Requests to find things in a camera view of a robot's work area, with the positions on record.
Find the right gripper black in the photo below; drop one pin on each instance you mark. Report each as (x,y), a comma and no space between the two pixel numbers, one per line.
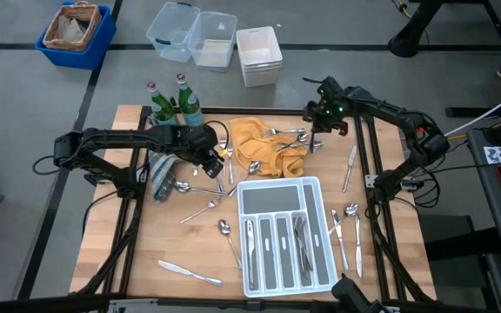
(326,106)

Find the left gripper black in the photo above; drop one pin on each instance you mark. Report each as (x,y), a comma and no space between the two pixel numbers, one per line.
(200,143)

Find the large silver spoon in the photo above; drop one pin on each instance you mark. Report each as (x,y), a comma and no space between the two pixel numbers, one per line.
(182,187)

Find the silver teaspoon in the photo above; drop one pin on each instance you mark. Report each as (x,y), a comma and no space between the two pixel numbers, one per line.
(223,226)

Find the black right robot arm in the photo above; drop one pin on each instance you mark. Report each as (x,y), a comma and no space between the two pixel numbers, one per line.
(389,111)

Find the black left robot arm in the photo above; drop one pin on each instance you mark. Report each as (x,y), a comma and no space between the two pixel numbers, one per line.
(115,137)

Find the yellow kitchen towel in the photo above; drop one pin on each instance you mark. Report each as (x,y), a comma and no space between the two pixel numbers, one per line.
(255,148)

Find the grey checked kitchen towel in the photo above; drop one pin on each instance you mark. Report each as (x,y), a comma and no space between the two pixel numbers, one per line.
(161,178)

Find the white plastic cutlery tray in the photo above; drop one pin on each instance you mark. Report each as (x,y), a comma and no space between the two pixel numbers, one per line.
(272,200)

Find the green glass water bottle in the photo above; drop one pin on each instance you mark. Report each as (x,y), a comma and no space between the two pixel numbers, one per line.
(162,111)
(189,106)

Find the grey mounting plate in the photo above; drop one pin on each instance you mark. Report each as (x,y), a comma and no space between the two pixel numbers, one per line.
(369,181)

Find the white square plastic bin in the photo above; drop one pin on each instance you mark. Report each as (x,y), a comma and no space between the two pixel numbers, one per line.
(259,56)

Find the clear plastic tub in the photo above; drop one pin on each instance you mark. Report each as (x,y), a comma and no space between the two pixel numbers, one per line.
(213,52)

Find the clear tub with blue latches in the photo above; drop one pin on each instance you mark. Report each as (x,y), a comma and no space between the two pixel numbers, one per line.
(163,43)

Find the black stand foot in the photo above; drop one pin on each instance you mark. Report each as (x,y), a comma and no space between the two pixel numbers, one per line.
(407,43)

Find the black desk foot bar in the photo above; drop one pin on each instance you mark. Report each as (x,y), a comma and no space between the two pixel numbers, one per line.
(472,112)

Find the black angular device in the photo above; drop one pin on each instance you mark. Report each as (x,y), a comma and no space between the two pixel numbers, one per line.
(350,300)

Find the blue plastic bin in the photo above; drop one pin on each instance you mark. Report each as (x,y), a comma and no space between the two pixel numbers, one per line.
(81,61)

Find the black desk base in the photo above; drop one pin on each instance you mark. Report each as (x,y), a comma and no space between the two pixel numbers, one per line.
(450,243)

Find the brown wicker basket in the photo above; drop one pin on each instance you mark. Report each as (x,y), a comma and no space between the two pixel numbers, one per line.
(68,47)

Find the black side desk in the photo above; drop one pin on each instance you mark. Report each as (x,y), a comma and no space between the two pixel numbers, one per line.
(494,208)

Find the crumpled clear plastic bag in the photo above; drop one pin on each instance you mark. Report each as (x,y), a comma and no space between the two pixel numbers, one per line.
(70,30)

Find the black aluminium rig frame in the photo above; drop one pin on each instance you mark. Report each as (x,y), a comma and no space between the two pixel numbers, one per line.
(255,111)

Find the silver metal bracket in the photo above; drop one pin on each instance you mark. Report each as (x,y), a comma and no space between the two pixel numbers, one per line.
(392,309)
(133,306)

